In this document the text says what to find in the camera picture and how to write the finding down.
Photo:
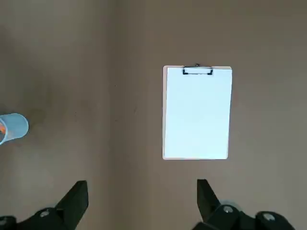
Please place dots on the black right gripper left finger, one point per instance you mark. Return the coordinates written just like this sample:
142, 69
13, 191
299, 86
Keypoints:
62, 215

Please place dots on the blue plastic cup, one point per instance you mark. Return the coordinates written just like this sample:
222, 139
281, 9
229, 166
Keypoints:
16, 127

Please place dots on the metal clipboard clip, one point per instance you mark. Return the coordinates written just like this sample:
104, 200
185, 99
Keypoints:
197, 71

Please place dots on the white clipboard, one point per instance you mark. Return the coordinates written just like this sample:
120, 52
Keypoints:
196, 115

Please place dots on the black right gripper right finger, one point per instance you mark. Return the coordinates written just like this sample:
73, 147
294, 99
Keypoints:
216, 218

